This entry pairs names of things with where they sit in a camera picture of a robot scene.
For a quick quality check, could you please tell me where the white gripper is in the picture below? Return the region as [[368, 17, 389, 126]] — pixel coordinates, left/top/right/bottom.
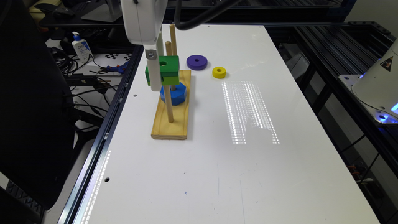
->
[[121, 0, 168, 91]]

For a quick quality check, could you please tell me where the green square block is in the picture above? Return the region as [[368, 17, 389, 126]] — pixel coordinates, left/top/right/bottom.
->
[[157, 55, 180, 85]]

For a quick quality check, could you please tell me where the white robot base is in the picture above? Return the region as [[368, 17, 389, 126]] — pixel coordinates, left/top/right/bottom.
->
[[338, 42, 397, 124]]

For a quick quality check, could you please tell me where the blue octagonal block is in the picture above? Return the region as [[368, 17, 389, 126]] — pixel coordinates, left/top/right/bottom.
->
[[170, 83, 187, 106]]

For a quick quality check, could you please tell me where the rear wooden peg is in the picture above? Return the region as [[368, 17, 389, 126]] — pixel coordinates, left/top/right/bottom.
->
[[169, 24, 178, 55]]

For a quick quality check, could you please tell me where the checkerboard calibration sheet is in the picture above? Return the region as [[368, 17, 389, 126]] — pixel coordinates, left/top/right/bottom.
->
[[105, 54, 131, 61]]

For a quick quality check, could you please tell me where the front wooden peg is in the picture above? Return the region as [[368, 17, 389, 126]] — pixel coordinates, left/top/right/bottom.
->
[[164, 85, 174, 123]]

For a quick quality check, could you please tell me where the silver monitor stand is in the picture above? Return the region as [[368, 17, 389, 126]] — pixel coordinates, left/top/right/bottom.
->
[[81, 0, 122, 22]]

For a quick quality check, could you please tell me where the white lotion pump bottle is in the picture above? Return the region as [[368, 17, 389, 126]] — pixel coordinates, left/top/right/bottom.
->
[[72, 32, 92, 63]]

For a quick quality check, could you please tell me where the wooden peg base board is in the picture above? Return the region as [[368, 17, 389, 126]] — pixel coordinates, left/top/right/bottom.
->
[[151, 70, 191, 140]]

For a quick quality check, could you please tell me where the black computer mouse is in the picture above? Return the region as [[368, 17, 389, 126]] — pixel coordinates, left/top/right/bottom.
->
[[52, 7, 75, 18]]

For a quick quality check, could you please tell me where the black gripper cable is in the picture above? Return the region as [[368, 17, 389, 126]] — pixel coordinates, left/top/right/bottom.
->
[[173, 0, 243, 31]]

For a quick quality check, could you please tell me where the blue handled tool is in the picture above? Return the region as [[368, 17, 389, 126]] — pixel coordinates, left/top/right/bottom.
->
[[106, 62, 129, 74]]

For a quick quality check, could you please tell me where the purple ring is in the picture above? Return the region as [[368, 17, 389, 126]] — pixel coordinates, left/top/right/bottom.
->
[[186, 54, 208, 71]]

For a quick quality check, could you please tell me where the yellow ring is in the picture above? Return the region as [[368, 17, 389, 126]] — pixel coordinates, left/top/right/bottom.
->
[[211, 66, 227, 80]]

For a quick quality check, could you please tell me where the black aluminium frame rail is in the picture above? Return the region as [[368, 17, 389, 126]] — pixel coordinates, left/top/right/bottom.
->
[[289, 21, 398, 175]]

